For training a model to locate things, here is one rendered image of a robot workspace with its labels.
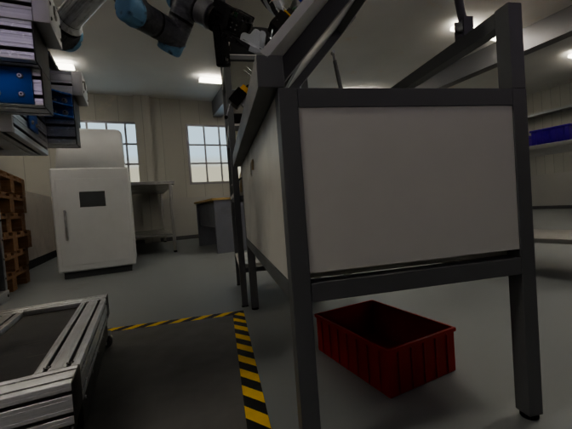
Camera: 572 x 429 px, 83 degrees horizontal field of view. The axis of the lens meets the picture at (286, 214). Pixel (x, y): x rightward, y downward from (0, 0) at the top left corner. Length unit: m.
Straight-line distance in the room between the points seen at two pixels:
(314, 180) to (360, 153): 0.12
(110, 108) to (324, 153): 7.06
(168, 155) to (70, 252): 4.08
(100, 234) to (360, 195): 3.27
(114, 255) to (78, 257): 0.31
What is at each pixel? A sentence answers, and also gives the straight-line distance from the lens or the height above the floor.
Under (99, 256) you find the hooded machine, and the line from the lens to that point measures 3.77.
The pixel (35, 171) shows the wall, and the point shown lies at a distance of 7.53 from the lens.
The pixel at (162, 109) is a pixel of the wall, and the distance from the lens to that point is 7.64.
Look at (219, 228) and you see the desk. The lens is 4.35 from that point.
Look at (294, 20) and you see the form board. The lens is 0.76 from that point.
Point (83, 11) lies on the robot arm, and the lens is 1.60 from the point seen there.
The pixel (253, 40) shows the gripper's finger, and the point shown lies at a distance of 1.05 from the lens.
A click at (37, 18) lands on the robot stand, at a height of 1.04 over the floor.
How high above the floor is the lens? 0.56
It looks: 2 degrees down
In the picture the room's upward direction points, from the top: 4 degrees counter-clockwise
